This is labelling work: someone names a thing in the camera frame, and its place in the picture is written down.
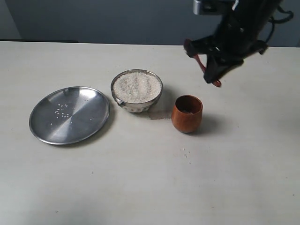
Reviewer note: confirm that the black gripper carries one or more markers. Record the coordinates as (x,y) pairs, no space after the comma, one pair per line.
(235,38)

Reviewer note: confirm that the dark wooden spoon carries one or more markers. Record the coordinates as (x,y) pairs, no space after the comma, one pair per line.
(203,67)

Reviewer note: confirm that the steel bowl of rice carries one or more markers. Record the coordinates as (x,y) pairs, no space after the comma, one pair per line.
(136,90)

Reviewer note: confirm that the brown wooden cup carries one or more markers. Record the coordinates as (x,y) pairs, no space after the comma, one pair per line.
(187,113)

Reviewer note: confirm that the round steel plate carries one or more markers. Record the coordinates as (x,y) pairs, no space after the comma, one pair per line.
(69,115)

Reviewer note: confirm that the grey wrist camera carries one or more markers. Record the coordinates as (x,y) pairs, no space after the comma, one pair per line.
(212,7)

